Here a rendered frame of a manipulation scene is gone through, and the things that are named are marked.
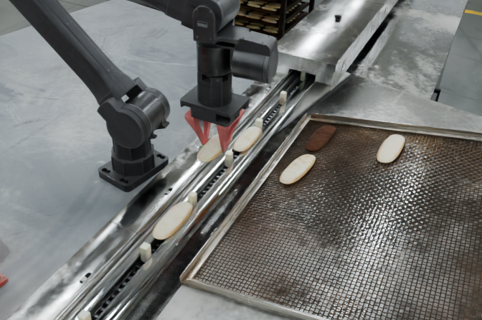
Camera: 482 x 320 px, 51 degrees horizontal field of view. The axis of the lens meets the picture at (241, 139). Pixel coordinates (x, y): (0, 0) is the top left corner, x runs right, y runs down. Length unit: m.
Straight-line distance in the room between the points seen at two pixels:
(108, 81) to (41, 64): 0.60
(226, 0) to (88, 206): 0.45
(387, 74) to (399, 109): 0.20
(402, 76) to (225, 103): 0.76
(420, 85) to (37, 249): 1.04
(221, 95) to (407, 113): 0.61
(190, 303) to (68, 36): 0.50
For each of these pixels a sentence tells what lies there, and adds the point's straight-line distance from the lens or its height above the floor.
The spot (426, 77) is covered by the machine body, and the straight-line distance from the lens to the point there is 1.51.
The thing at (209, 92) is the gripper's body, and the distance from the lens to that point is 0.81.
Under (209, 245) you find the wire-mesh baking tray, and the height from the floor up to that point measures 0.89.
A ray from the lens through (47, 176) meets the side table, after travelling 1.05.
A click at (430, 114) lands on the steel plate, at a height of 0.82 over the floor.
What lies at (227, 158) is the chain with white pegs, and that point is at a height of 0.86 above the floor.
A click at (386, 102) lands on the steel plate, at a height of 0.82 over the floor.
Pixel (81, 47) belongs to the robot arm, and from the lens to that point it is 0.92.
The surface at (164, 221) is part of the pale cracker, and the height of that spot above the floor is 0.86.
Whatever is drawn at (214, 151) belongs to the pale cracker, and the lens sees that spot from 0.88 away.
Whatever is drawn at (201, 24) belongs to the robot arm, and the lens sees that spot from 0.75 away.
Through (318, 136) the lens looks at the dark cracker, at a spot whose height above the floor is 0.91.
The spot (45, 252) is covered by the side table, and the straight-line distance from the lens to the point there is 0.90.
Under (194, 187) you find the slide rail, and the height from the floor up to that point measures 0.85.
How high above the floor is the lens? 1.45
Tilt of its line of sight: 34 degrees down
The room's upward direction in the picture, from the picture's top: 3 degrees clockwise
